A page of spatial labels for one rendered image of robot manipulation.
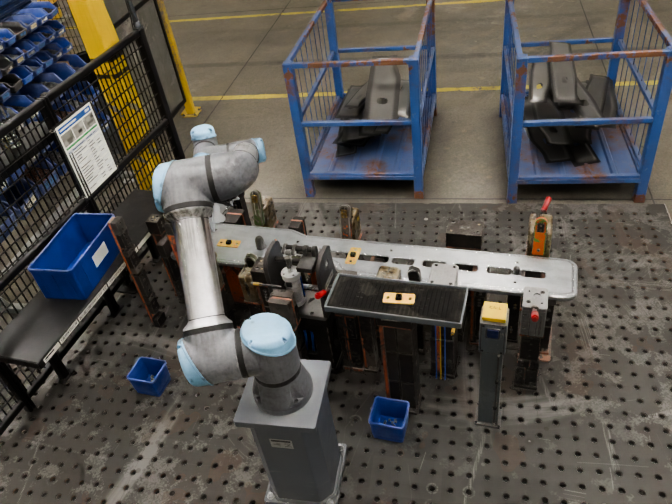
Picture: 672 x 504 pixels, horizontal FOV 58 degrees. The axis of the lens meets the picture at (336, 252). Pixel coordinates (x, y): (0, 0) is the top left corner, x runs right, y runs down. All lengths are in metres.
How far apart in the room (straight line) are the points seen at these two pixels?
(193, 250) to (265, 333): 0.26
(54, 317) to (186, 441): 0.58
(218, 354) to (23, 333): 0.90
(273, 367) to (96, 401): 1.01
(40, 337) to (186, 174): 0.86
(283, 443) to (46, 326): 0.92
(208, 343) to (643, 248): 1.78
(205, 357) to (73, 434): 0.93
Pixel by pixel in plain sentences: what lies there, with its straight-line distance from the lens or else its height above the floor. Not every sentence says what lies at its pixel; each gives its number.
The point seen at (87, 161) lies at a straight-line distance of 2.43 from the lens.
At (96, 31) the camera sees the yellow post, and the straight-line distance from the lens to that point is 2.59.
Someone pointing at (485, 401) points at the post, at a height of 0.81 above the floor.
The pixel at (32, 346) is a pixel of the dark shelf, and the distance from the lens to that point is 2.09.
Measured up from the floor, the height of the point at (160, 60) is 0.59.
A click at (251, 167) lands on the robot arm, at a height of 1.56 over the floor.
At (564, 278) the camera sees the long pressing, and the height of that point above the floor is 1.00.
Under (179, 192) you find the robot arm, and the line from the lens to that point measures 1.46.
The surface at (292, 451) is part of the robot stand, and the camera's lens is 1.61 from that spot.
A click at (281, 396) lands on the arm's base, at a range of 1.48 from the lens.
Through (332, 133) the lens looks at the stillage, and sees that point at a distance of 4.55.
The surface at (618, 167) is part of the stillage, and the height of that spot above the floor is 0.16.
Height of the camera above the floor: 2.31
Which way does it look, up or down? 39 degrees down
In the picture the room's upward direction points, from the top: 9 degrees counter-clockwise
